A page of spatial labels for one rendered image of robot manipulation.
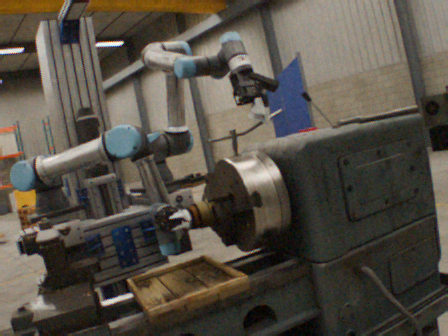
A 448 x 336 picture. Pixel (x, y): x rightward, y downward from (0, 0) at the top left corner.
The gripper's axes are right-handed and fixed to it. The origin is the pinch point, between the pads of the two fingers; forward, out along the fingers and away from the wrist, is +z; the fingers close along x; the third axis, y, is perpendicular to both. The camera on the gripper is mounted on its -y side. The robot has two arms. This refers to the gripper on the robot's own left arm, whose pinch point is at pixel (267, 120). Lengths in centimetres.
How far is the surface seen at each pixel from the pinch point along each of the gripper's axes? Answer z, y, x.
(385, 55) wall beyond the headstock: -384, -805, -622
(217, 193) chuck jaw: 17.4, 21.5, -10.1
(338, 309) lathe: 66, -2, -5
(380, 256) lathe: 55, -23, -1
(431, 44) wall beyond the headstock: -332, -844, -493
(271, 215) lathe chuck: 31.0, 12.4, 2.9
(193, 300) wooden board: 47, 42, 0
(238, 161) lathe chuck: 11.9, 15.7, 1.2
